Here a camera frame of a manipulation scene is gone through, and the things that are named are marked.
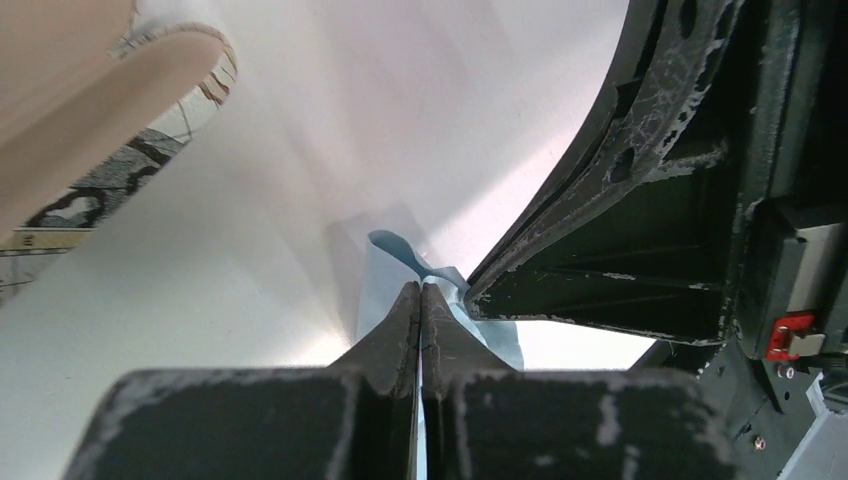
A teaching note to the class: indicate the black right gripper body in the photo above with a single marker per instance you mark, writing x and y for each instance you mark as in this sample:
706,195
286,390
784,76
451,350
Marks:
785,88

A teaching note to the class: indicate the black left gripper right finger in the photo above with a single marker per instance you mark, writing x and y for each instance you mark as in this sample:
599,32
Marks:
487,420

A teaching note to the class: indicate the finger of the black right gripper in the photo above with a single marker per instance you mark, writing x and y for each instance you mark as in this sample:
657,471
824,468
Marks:
619,236

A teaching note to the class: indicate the light blue cleaning cloth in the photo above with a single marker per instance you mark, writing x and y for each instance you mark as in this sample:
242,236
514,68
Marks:
391,262

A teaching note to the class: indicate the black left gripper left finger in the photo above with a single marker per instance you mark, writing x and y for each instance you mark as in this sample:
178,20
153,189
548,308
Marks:
353,419

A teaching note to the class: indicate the map print glasses case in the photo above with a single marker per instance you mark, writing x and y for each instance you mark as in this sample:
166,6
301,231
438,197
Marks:
96,98

